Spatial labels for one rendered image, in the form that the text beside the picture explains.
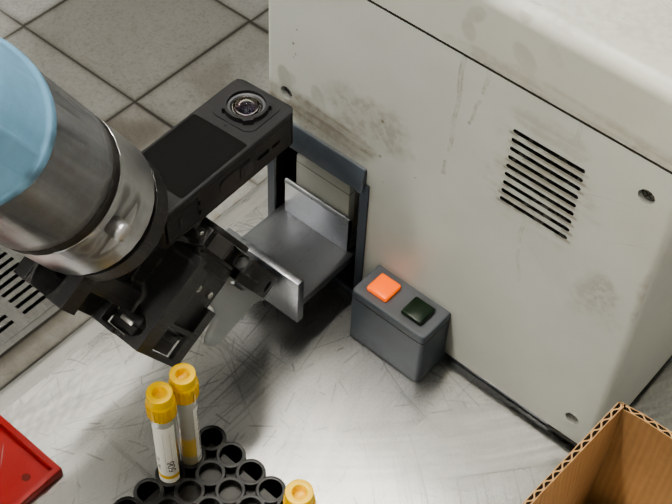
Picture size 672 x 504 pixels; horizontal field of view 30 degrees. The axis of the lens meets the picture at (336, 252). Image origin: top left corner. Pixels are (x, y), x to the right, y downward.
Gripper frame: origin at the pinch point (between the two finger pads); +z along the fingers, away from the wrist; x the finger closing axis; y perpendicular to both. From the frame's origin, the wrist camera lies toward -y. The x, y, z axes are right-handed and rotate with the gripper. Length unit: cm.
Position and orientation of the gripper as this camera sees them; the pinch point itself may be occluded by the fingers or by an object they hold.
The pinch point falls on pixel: (257, 273)
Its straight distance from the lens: 81.9
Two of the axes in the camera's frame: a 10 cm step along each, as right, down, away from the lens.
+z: 2.9, 2.7, 9.2
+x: 7.6, 5.2, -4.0
